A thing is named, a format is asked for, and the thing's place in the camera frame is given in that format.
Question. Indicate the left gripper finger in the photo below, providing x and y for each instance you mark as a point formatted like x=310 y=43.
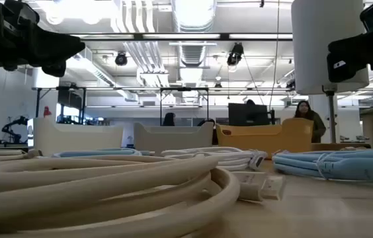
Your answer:
x=57 y=48
x=54 y=70

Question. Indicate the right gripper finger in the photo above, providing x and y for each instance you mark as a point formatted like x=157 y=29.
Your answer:
x=348 y=56

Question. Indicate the black background robot arm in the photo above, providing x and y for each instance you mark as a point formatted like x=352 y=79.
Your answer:
x=14 y=127

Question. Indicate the white shade table lamp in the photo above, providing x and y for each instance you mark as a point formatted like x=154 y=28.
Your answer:
x=325 y=49

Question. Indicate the small red object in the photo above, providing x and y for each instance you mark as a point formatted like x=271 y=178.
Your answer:
x=47 y=112

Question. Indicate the black ceiling spotlight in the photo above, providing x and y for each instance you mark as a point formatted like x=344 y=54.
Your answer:
x=121 y=59
x=235 y=54

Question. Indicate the white plastic bin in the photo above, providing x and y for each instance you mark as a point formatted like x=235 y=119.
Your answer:
x=74 y=139

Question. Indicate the orange plastic bin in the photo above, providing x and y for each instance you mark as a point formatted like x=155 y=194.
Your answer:
x=266 y=139

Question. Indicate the black computer monitor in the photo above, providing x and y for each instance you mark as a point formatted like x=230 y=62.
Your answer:
x=246 y=115

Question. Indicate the overhead light bar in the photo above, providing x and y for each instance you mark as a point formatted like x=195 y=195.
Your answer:
x=224 y=36

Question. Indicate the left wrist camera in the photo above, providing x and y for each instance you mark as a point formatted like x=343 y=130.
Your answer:
x=24 y=13

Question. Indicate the black background station frame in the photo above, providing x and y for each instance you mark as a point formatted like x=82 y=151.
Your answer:
x=160 y=109

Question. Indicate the silver ventilation duct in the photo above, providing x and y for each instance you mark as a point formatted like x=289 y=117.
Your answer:
x=193 y=54

